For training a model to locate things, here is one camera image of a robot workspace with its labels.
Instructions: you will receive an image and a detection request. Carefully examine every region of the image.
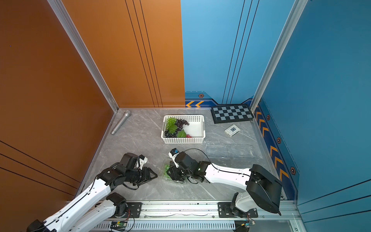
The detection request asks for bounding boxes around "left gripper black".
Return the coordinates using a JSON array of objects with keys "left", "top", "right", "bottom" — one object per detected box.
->
[{"left": 126, "top": 166, "right": 159, "bottom": 185}]

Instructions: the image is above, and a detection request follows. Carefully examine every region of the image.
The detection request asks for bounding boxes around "green grape leaf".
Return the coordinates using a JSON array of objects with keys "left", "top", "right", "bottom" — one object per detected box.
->
[
  {"left": 177, "top": 130, "right": 187, "bottom": 138},
  {"left": 168, "top": 124, "right": 178, "bottom": 134}
]

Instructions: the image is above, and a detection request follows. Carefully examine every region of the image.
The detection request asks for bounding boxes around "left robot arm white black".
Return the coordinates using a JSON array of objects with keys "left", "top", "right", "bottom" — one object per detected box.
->
[{"left": 27, "top": 153, "right": 157, "bottom": 232}]

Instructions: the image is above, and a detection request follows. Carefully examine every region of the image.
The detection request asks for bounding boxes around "small green grape bunch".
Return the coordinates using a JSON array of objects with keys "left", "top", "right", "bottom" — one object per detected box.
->
[{"left": 165, "top": 117, "right": 177, "bottom": 130}]

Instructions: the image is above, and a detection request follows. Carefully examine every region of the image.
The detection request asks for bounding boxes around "right green circuit board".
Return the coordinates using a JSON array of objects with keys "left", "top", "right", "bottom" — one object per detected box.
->
[{"left": 241, "top": 219, "right": 256, "bottom": 228}]

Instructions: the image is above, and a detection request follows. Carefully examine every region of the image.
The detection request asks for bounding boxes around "black grey chessboard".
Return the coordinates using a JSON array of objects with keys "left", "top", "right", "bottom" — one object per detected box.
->
[{"left": 211, "top": 104, "right": 254, "bottom": 124}]

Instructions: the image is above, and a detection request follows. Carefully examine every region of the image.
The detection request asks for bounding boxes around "dark purple grape bunch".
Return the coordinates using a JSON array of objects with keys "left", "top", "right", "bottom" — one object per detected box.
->
[{"left": 175, "top": 119, "right": 189, "bottom": 131}]

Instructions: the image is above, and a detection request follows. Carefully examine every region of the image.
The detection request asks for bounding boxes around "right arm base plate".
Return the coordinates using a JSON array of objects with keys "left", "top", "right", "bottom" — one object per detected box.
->
[{"left": 217, "top": 202, "right": 259, "bottom": 218}]

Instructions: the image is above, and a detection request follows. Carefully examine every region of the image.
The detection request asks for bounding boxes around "left green circuit board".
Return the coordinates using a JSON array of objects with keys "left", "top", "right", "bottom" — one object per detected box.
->
[{"left": 109, "top": 221, "right": 128, "bottom": 232}]

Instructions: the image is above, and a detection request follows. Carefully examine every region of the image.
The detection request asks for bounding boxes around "aluminium rail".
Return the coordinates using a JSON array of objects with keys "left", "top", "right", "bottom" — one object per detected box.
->
[{"left": 57, "top": 200, "right": 302, "bottom": 221}]

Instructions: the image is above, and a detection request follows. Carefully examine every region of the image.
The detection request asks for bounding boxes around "small black grape bunch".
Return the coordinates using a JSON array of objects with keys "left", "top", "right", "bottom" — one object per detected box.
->
[{"left": 164, "top": 130, "right": 178, "bottom": 138}]

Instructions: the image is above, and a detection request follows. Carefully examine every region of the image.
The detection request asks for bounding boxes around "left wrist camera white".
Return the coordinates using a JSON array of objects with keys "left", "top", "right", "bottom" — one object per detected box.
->
[{"left": 138, "top": 155, "right": 148, "bottom": 169}]

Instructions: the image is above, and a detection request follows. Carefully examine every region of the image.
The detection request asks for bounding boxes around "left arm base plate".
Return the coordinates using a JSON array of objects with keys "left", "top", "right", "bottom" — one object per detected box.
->
[{"left": 109, "top": 202, "right": 143, "bottom": 220}]

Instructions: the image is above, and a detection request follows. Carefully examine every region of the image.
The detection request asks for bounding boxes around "clear clamshell container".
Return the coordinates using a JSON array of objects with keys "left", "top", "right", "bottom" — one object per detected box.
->
[
  {"left": 159, "top": 158, "right": 186, "bottom": 184},
  {"left": 205, "top": 142, "right": 263, "bottom": 163}
]

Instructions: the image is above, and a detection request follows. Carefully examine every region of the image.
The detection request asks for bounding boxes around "white perforated plastic basket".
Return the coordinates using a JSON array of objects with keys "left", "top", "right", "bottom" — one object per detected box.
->
[{"left": 161, "top": 115, "right": 206, "bottom": 144}]

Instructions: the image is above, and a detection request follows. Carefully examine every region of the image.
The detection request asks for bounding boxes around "silver microphone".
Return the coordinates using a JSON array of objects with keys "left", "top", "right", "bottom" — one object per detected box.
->
[{"left": 111, "top": 110, "right": 131, "bottom": 135}]

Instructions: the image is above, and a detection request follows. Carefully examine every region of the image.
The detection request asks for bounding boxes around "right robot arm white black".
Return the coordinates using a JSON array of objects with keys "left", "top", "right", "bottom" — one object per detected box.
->
[{"left": 167, "top": 148, "right": 283, "bottom": 218}]

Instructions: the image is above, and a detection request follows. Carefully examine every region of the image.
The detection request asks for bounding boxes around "green circuit board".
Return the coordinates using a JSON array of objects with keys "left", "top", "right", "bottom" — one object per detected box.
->
[
  {"left": 109, "top": 221, "right": 128, "bottom": 232},
  {"left": 241, "top": 219, "right": 256, "bottom": 228}
]

